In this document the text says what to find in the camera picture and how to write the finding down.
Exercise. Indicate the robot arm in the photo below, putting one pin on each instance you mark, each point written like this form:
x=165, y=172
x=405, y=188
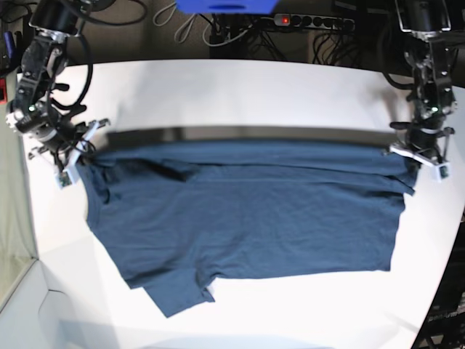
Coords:
x=431, y=91
x=33, y=112

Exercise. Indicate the blue object at left edge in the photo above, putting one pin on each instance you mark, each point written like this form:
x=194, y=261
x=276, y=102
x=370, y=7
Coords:
x=10, y=44

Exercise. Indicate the blue box overhead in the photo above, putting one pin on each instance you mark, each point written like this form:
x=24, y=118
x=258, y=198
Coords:
x=226, y=6

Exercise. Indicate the red object at left edge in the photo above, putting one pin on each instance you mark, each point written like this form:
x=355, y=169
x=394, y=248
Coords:
x=3, y=91

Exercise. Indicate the black power strip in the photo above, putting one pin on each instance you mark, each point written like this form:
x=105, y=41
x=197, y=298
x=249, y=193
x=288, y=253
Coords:
x=314, y=22

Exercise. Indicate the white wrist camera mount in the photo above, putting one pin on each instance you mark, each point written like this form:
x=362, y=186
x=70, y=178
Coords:
x=439, y=165
x=65, y=158

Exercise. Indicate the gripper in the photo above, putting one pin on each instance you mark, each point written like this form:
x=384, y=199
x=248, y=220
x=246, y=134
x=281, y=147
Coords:
x=421, y=141
x=61, y=140

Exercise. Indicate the dark blue t-shirt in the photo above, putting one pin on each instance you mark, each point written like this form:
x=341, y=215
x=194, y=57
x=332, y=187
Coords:
x=175, y=216

